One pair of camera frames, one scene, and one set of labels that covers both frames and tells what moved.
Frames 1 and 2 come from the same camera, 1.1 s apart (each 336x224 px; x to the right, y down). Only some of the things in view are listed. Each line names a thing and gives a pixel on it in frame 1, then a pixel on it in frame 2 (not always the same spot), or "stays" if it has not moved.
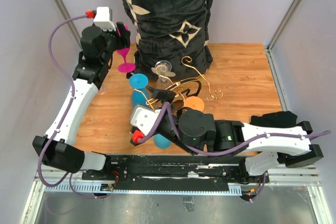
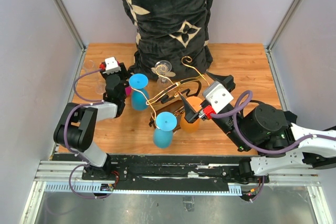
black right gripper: (168, 94) → (227, 80)
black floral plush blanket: (171, 11) stays
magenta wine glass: (125, 67) → (128, 89)
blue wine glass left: (138, 83) stays
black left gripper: (124, 40) → (123, 72)
